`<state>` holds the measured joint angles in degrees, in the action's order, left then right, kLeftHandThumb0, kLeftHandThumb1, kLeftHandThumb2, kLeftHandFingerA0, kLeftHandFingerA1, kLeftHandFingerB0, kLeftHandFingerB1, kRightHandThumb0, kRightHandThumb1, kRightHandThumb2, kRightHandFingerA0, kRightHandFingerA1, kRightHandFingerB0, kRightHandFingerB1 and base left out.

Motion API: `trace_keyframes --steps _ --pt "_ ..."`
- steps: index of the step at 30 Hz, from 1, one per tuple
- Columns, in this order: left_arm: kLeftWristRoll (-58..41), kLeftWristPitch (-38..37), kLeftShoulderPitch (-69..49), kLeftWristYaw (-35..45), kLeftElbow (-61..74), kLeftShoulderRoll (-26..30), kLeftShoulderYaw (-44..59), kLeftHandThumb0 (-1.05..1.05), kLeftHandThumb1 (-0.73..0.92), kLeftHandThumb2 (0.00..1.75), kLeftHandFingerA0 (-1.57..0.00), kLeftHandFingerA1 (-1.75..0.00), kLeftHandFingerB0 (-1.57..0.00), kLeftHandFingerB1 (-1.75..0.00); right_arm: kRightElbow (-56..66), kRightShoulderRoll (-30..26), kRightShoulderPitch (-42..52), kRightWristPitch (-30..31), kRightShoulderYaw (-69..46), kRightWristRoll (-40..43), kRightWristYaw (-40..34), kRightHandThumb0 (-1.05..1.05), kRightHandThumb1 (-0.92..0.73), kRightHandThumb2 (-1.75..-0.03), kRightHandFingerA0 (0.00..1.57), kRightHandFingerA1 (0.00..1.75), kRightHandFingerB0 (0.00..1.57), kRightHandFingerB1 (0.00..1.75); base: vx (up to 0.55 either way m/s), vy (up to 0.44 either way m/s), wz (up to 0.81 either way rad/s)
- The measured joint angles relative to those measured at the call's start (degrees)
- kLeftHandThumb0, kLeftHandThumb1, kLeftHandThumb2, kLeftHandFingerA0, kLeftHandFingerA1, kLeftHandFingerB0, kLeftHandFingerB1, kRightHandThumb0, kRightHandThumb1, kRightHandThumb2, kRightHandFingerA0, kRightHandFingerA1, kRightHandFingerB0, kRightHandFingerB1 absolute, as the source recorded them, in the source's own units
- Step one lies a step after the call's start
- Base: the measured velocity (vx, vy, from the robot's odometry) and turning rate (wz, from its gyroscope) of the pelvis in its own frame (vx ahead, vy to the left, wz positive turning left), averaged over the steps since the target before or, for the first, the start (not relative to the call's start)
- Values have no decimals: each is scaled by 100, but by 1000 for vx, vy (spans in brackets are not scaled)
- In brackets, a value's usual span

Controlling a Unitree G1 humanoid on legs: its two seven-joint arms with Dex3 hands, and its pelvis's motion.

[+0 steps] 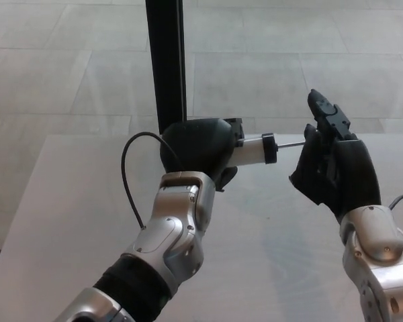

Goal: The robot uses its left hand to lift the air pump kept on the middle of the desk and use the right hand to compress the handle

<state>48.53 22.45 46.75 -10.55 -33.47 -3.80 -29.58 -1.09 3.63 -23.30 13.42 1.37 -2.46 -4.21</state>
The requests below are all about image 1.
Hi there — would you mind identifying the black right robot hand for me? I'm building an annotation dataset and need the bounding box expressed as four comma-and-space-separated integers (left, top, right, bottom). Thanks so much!
288, 89, 383, 225

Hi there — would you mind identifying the white Franklin hand air pump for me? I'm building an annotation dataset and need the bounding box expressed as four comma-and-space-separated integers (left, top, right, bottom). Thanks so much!
227, 133, 305, 167

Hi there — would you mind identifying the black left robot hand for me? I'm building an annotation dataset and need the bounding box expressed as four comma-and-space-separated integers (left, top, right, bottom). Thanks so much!
159, 117, 245, 193

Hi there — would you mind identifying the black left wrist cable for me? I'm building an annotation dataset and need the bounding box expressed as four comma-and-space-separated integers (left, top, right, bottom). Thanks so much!
120, 132, 185, 231

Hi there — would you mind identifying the black vertical window frame post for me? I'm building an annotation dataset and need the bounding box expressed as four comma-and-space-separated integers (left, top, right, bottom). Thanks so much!
144, 0, 189, 134

